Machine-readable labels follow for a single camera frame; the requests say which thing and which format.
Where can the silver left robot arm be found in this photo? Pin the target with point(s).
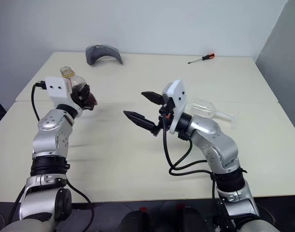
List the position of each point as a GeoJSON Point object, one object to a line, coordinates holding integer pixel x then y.
{"type": "Point", "coordinates": [50, 135]}

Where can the dark rounded shape red top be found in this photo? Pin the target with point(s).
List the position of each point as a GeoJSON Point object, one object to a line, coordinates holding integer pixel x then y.
{"type": "Point", "coordinates": [135, 220]}
{"type": "Point", "coordinates": [189, 218]}

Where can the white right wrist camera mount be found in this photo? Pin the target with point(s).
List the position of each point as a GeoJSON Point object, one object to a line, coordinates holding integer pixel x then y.
{"type": "Point", "coordinates": [179, 101]}

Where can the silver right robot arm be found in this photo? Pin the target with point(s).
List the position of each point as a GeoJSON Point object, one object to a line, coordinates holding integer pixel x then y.
{"type": "Point", "coordinates": [215, 140]}

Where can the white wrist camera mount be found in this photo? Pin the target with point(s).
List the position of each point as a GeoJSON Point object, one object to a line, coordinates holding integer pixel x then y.
{"type": "Point", "coordinates": [179, 101]}
{"type": "Point", "coordinates": [58, 88]}

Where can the clear wine glass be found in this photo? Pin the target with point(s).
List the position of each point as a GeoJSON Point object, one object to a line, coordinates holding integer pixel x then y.
{"type": "Point", "coordinates": [203, 108]}

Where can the grey baseball cap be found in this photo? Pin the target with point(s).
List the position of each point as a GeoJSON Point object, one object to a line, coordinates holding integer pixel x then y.
{"type": "Point", "coordinates": [94, 54]}

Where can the grey partition panel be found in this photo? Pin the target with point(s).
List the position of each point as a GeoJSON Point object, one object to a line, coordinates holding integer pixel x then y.
{"type": "Point", "coordinates": [283, 48]}

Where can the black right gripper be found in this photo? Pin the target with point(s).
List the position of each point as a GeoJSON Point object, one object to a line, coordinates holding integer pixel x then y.
{"type": "Point", "coordinates": [169, 106]}

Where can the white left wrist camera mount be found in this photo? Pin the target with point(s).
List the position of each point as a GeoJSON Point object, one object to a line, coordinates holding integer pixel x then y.
{"type": "Point", "coordinates": [58, 88]}

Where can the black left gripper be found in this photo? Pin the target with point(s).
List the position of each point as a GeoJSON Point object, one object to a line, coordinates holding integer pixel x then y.
{"type": "Point", "coordinates": [77, 102]}

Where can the small cola bottle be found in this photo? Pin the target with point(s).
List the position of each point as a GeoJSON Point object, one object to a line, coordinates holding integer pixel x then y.
{"type": "Point", "coordinates": [76, 81]}

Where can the orange black screwdriver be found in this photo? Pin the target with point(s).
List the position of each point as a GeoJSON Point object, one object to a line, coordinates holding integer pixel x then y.
{"type": "Point", "coordinates": [205, 57]}

